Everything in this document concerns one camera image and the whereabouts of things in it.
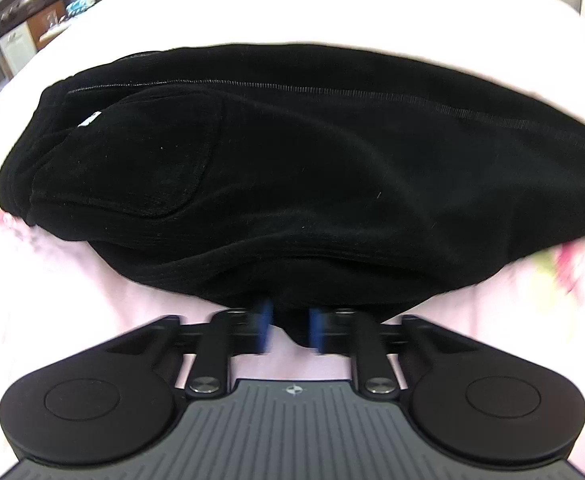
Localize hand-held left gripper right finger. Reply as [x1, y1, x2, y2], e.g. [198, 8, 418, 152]
[308, 305, 479, 401]

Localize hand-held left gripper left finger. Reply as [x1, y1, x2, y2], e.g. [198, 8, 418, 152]
[106, 298, 276, 399]

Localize pink floral blanket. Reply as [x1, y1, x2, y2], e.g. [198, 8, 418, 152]
[0, 0, 585, 480]

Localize black pants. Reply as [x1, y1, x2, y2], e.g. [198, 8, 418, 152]
[0, 42, 585, 351]

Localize white cabinet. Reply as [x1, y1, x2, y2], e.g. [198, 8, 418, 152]
[0, 25, 39, 79]

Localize wooden nightstand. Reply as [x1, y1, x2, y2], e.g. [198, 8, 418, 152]
[26, 6, 70, 52]

